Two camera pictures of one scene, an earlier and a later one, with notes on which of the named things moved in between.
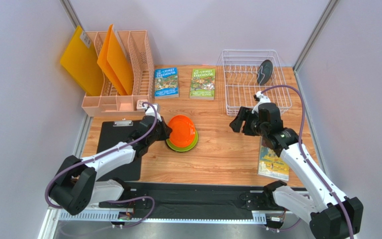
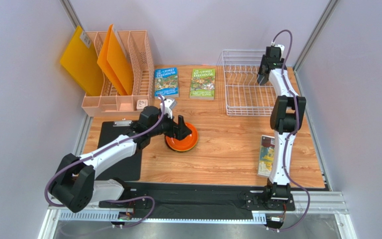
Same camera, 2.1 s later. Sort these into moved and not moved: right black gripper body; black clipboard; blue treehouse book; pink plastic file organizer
Moved: right black gripper body
Not moved: blue treehouse book; pink plastic file organizer; black clipboard
